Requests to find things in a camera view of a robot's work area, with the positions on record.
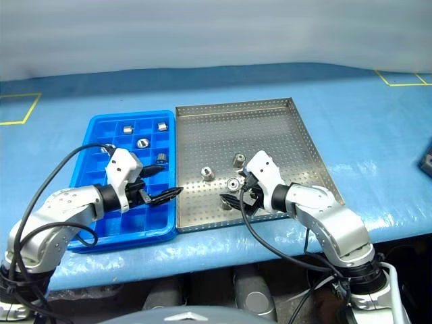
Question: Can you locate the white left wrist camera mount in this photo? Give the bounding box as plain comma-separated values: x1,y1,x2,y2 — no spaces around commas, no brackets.
105,147,144,213

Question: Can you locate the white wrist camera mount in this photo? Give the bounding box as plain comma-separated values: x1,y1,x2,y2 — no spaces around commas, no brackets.
242,150,288,214
105,147,144,213

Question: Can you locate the dark object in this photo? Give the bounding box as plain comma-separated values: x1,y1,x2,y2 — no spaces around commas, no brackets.
417,138,432,176

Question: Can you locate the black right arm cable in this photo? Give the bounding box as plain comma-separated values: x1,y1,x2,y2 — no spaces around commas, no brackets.
238,171,352,324

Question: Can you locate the perforated metal tray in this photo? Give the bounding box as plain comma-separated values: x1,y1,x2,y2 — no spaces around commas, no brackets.
174,97,346,234

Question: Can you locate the yellow tape square outline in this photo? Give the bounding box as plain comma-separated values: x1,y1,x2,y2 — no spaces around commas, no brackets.
374,69,432,87
0,92,43,126

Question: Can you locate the blue compartment tray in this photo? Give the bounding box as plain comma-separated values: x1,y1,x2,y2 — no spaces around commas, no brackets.
67,109,178,254

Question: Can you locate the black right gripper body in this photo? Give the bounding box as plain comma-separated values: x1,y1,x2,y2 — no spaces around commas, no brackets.
241,184,267,216

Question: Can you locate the dark grey rounded cylinder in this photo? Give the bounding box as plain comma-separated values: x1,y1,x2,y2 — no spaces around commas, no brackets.
141,276,185,311
232,266,277,321

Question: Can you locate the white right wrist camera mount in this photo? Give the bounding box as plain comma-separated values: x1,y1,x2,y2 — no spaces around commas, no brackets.
242,150,288,214

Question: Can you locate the blue plastic table cover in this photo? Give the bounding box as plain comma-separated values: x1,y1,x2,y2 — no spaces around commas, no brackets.
0,62,432,293

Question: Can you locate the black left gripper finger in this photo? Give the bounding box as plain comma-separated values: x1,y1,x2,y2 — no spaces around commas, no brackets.
140,164,168,178
147,186,184,207

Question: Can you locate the grey robot torso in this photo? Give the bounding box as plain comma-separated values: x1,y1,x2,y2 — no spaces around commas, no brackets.
114,308,271,324

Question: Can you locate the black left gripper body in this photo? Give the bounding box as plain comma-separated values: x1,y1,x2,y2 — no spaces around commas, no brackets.
126,168,152,207

